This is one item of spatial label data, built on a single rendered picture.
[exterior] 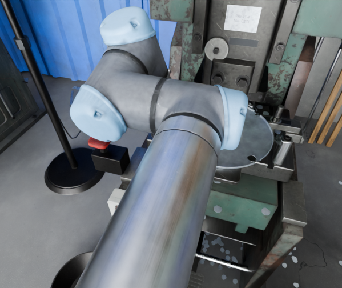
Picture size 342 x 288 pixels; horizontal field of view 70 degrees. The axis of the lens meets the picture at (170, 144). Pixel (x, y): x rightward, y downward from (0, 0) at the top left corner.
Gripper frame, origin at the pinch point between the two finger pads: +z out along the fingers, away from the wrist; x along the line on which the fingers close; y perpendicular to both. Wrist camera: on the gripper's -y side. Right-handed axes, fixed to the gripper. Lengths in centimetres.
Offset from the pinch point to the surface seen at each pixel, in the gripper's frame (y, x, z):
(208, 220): 3, -2, 50
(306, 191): 7, 59, 104
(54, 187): -72, -63, 60
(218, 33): -6.4, 21.5, -17.5
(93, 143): -15.8, -18.1, -2.5
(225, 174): 12.9, 4.9, 3.1
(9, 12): -80, -19, -22
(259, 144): 9.8, 18.5, 7.6
